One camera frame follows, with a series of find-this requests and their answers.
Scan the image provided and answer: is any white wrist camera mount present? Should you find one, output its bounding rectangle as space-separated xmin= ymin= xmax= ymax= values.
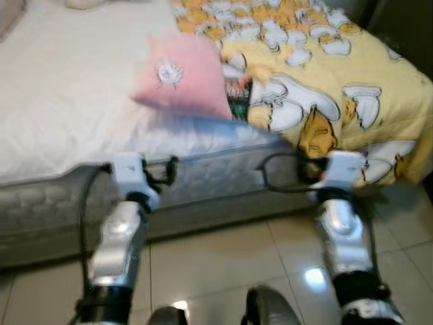
xmin=110 ymin=152 xmax=162 ymax=209
xmin=317 ymin=150 xmax=367 ymax=198

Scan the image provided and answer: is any yellow cartoon egg blanket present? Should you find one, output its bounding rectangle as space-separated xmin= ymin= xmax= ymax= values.
xmin=172 ymin=0 xmax=433 ymax=188

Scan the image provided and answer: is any robot right leg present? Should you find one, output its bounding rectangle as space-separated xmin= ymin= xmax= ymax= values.
xmin=241 ymin=284 xmax=302 ymax=325

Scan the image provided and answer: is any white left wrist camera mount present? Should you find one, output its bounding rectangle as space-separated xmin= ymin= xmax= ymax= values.
xmin=110 ymin=152 xmax=162 ymax=209

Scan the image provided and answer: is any robot leg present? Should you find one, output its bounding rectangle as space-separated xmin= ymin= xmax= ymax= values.
xmin=241 ymin=284 xmax=302 ymax=325
xmin=148 ymin=305 xmax=189 ymax=325

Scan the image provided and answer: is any robot left leg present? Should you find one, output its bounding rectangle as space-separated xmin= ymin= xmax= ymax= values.
xmin=148 ymin=305 xmax=189 ymax=325

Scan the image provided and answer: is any dark paperback book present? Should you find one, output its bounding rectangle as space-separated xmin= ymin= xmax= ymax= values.
xmin=223 ymin=75 xmax=253 ymax=123

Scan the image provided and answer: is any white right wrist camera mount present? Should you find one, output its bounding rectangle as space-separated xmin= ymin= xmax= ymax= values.
xmin=317 ymin=150 xmax=367 ymax=198

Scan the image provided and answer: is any beige plush toy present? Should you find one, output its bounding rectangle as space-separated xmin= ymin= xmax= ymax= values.
xmin=64 ymin=0 xmax=110 ymax=10

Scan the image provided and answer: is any pink pillow with sheep print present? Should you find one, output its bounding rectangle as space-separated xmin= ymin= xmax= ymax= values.
xmin=130 ymin=32 xmax=235 ymax=122

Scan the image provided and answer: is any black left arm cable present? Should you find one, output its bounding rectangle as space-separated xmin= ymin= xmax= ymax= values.
xmin=76 ymin=162 xmax=113 ymax=320

